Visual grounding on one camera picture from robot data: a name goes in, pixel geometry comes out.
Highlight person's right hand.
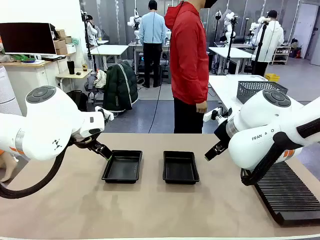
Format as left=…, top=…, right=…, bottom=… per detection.
left=195, top=101, right=208, bottom=115

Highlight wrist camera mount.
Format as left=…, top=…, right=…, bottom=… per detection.
left=94, top=105, right=115, bottom=124
left=210, top=107, right=234, bottom=124

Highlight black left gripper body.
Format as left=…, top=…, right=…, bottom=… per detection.
left=71, top=132, right=106, bottom=153

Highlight white cabinet wooden top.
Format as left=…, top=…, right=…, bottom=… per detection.
left=7, top=59, right=65, bottom=117

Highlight right arm black cable sleeve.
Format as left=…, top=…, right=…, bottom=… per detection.
left=239, top=117, right=320, bottom=187

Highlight black computer monitor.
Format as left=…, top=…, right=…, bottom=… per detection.
left=0, top=22, right=58, bottom=56

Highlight white power strip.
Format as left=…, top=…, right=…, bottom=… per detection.
left=202, top=106, right=227, bottom=123

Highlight black tumbler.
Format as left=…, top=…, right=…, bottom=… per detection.
left=66, top=59, right=76, bottom=75

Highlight small wooden desk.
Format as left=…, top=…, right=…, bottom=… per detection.
left=55, top=68, right=94, bottom=92

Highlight black ESD tray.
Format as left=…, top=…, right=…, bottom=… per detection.
left=162, top=150, right=200, bottom=185
left=101, top=149, right=143, bottom=185

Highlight person in white hoodie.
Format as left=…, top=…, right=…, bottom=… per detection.
left=251, top=9, right=285, bottom=77

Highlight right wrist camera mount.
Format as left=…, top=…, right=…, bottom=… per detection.
left=210, top=107, right=234, bottom=124

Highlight red-sleeved right forearm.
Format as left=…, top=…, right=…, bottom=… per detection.
left=193, top=67, right=210, bottom=105

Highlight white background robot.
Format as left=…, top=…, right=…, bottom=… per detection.
left=222, top=9, right=238, bottom=28
left=126, top=8, right=142, bottom=41

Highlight beige cloth bag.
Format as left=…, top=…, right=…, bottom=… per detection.
left=94, top=69, right=108, bottom=89

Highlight dark green puffer jacket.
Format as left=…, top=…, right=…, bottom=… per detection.
left=102, top=61, right=139, bottom=113

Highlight grey mesh basket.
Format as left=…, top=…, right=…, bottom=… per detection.
left=236, top=80, right=289, bottom=105

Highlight black slotted board rack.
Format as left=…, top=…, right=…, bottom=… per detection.
left=253, top=161, right=320, bottom=226

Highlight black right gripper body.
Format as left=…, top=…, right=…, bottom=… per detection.
left=214, top=119, right=230, bottom=146

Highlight black keyboard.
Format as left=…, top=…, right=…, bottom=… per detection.
left=41, top=55, right=66, bottom=62

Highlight person wearing headset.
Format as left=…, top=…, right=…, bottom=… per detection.
left=84, top=14, right=103, bottom=47

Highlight person in red jacket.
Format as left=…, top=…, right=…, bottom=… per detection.
left=163, top=0, right=218, bottom=135

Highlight person in light blue shirt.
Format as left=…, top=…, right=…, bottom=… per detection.
left=138, top=0, right=168, bottom=89

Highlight arm black cable sleeve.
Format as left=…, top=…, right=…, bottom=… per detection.
left=0, top=136, right=76, bottom=200
left=239, top=117, right=320, bottom=187

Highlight white table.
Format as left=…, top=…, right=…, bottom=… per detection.
left=207, top=74, right=320, bottom=118
left=89, top=44, right=130, bottom=71
left=208, top=46, right=257, bottom=76

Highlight green plastic parts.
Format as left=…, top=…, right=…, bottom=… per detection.
left=14, top=54, right=36, bottom=62

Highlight black camera tripod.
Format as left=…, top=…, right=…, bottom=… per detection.
left=226, top=14, right=238, bottom=76

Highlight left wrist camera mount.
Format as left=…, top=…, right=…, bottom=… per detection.
left=94, top=105, right=115, bottom=124

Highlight black backpack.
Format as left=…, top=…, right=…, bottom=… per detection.
left=66, top=89, right=89, bottom=112

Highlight white air purifier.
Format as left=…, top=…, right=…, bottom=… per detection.
left=0, top=64, right=23, bottom=117

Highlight left arm black cable sleeve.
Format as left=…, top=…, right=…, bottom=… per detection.
left=0, top=136, right=76, bottom=200

